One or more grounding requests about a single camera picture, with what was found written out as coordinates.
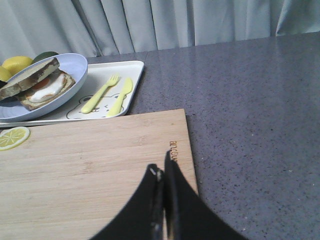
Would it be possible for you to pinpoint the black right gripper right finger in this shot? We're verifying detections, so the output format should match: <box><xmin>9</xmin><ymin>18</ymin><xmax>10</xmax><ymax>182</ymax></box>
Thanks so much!
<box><xmin>164</xmin><ymin>151</ymin><xmax>245</xmax><ymax>240</ymax></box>

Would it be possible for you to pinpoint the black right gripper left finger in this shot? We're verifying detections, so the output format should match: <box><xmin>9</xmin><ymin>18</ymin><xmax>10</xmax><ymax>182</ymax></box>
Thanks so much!
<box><xmin>92</xmin><ymin>164</ymin><xmax>164</xmax><ymax>240</ymax></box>

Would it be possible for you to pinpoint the light blue round plate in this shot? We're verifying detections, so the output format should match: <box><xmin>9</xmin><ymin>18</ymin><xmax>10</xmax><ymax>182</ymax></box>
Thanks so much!
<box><xmin>0</xmin><ymin>53</ymin><xmax>88</xmax><ymax>123</ymax></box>

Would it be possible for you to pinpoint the bread slice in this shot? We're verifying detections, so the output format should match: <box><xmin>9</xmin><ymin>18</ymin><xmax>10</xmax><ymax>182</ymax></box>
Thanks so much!
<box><xmin>0</xmin><ymin>57</ymin><xmax>60</xmax><ymax>100</ymax></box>
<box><xmin>17</xmin><ymin>69</ymin><xmax>76</xmax><ymax>111</ymax></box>

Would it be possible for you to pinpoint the white rectangular tray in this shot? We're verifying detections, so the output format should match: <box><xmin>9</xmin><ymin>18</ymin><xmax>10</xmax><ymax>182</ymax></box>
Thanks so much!
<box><xmin>0</xmin><ymin>60</ymin><xmax>144</xmax><ymax>128</ymax></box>

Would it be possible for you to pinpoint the wooden cutting board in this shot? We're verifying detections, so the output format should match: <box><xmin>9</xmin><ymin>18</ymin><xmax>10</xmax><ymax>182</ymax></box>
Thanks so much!
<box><xmin>0</xmin><ymin>109</ymin><xmax>197</xmax><ymax>240</ymax></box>

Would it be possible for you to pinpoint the yellow plastic knife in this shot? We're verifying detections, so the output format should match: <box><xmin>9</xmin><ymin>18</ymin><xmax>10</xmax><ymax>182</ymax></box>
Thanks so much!
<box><xmin>106</xmin><ymin>77</ymin><xmax>133</xmax><ymax>118</ymax></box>

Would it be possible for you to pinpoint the yellow plastic fork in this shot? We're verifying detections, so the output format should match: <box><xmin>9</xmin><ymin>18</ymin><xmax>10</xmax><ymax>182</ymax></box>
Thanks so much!
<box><xmin>80</xmin><ymin>74</ymin><xmax>120</xmax><ymax>114</ymax></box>

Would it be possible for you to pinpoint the lemon slice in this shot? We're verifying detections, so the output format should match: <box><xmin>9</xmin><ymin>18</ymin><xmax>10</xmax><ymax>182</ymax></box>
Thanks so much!
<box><xmin>0</xmin><ymin>126</ymin><xmax>31</xmax><ymax>151</ymax></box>

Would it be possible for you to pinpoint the fried egg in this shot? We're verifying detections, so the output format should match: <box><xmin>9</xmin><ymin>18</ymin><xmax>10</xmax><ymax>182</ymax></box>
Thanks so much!
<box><xmin>26</xmin><ymin>73</ymin><xmax>66</xmax><ymax>103</ymax></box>

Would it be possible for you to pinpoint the green lime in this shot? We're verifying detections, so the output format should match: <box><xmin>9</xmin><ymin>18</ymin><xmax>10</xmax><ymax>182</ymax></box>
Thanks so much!
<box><xmin>32</xmin><ymin>51</ymin><xmax>59</xmax><ymax>64</ymax></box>

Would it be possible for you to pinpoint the grey curtain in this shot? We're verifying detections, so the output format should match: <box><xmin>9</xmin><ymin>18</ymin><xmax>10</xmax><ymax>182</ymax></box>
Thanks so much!
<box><xmin>0</xmin><ymin>0</ymin><xmax>320</xmax><ymax>60</ymax></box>

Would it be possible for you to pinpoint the front yellow lemon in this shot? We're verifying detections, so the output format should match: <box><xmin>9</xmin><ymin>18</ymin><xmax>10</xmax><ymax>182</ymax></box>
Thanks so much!
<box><xmin>0</xmin><ymin>66</ymin><xmax>13</xmax><ymax>82</ymax></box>

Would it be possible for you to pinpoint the yellow lemon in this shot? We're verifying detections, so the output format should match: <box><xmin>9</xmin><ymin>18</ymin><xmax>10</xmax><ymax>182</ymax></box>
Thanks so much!
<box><xmin>0</xmin><ymin>66</ymin><xmax>13</xmax><ymax>82</ymax></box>
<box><xmin>1</xmin><ymin>56</ymin><xmax>33</xmax><ymax>76</ymax></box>

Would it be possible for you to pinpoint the rear yellow lemon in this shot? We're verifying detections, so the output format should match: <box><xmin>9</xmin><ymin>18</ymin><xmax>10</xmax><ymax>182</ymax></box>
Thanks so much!
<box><xmin>1</xmin><ymin>56</ymin><xmax>33</xmax><ymax>76</ymax></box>

